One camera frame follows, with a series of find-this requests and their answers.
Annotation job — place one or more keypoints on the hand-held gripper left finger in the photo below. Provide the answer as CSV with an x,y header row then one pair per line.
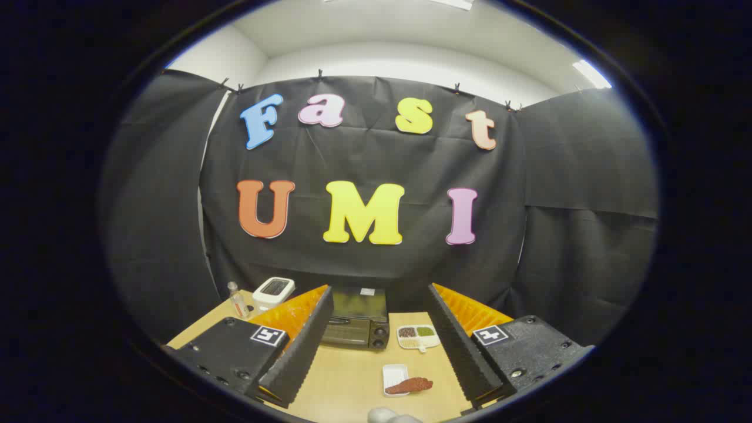
x,y
305,346

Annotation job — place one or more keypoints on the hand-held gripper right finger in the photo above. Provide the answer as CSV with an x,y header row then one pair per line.
x,y
458,346

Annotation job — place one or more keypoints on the black toaster oven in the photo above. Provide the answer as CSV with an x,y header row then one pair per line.
x,y
358,329

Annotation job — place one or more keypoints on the red meat piece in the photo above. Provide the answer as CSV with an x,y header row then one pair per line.
x,y
411,386

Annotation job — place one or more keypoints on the white bread toaster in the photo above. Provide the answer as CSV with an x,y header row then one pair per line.
x,y
273,291

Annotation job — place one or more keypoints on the white divided bean tray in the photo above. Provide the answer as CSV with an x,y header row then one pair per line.
x,y
418,339

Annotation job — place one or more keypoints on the white rectangular tray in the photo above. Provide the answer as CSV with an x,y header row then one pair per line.
x,y
393,373

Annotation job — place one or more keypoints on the clear plastic bottle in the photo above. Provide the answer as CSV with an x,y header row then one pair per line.
x,y
238,305

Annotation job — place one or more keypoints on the ceiling light panel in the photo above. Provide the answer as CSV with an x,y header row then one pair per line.
x,y
590,73
455,3

